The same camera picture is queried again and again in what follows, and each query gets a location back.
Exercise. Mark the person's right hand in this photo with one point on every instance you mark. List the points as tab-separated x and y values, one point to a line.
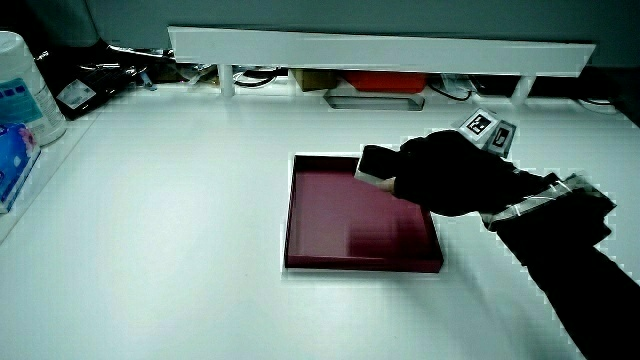
445	175

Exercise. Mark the black and white eraser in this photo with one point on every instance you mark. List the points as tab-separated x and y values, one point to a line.
376	161

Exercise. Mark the person's right forearm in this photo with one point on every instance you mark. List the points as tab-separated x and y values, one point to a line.
575	260

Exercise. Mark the grey flat metal tray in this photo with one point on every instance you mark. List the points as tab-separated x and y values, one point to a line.
372	102

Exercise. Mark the dark red square tray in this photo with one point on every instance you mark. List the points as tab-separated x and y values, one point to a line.
345	220

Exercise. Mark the red box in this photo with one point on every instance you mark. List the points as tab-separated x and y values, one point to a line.
385	81

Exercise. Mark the long white shelf riser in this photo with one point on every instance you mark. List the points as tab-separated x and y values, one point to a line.
380	50

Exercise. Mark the brown cardboard box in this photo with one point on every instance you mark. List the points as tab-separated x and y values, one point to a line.
315	79

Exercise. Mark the black plastic bag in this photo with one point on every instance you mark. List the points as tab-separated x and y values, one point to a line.
85	75

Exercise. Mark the white wet wipes canister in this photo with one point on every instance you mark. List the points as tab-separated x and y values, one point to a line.
25	85

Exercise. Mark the blue tissue pack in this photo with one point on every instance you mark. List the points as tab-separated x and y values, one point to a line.
14	160

